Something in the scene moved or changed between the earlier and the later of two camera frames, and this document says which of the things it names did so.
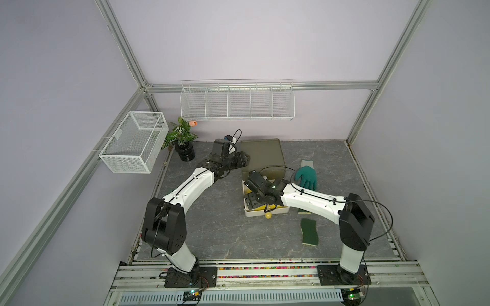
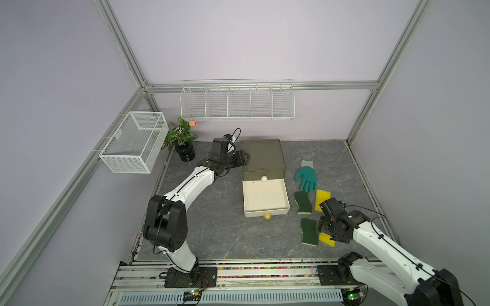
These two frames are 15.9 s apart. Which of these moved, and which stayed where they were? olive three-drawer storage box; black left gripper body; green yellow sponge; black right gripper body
Moved: black right gripper body
Stayed: olive three-drawer storage box; green yellow sponge; black left gripper body
